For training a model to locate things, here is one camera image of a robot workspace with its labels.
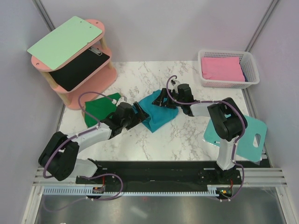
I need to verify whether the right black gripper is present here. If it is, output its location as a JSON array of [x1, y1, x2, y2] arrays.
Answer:
[[152, 88, 184, 109]]

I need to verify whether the teal t shirt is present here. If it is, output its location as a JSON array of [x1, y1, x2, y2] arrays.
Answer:
[[138, 90, 178, 133]]

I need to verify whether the green t shirt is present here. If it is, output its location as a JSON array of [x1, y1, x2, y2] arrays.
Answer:
[[84, 93, 121, 128]]

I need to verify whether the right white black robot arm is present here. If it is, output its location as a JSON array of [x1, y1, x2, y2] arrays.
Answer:
[[152, 80, 248, 184]]

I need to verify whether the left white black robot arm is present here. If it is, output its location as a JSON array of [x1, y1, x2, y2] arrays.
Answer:
[[38, 102, 149, 183]]

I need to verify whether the pink three-tier wooden shelf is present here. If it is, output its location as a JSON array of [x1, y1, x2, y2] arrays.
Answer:
[[27, 16, 117, 110]]

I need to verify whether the pink folded t shirt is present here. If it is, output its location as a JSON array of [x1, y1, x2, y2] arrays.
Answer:
[[201, 56, 245, 82]]

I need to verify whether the white plastic basket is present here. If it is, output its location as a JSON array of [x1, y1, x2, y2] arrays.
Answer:
[[198, 49, 260, 89]]

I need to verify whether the black clipboard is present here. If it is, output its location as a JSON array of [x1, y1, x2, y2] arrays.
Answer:
[[49, 47, 110, 91]]

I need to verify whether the blue folded cloth in basket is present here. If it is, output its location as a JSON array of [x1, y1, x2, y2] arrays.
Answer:
[[240, 66, 248, 82]]

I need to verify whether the turquoise plastic board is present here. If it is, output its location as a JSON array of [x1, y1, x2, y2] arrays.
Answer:
[[204, 115, 267, 162]]

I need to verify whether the light green clipboard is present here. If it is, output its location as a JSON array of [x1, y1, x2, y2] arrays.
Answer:
[[27, 16, 105, 71]]

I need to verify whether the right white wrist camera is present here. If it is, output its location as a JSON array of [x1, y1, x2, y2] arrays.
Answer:
[[171, 79, 181, 92]]

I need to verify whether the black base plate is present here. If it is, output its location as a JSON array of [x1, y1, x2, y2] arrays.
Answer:
[[74, 160, 271, 193]]

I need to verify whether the white slotted cable duct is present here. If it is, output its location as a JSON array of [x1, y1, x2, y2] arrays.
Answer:
[[43, 185, 222, 196]]

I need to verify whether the aluminium rail frame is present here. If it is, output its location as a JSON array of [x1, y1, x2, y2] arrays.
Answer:
[[22, 162, 290, 224]]

